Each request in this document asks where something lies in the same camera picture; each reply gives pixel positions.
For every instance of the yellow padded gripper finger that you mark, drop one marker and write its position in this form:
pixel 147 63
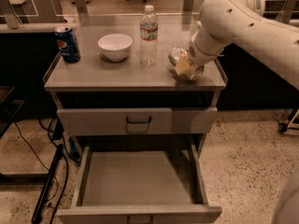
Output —
pixel 183 63

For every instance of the wheeled robot base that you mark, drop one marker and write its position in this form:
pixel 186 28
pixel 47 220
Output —
pixel 288 125

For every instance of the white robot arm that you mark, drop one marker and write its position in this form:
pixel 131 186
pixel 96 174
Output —
pixel 250 169

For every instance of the grey drawer cabinet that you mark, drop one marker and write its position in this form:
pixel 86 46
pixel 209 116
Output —
pixel 96 82

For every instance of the closed grey top drawer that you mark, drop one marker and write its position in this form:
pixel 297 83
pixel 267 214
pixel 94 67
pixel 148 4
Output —
pixel 122 121

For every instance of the blue pepsi can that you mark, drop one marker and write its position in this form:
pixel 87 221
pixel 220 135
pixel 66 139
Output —
pixel 67 44

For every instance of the open grey middle drawer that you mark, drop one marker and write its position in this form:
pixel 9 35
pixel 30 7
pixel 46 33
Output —
pixel 162 186

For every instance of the clear plastic water bottle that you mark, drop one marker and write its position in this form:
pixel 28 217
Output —
pixel 148 36

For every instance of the white ceramic bowl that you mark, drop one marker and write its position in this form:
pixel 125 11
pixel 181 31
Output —
pixel 115 47

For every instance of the black bar on floor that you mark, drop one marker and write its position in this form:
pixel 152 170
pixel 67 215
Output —
pixel 37 215

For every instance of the dark shelf at left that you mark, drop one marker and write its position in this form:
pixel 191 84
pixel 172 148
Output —
pixel 9 107

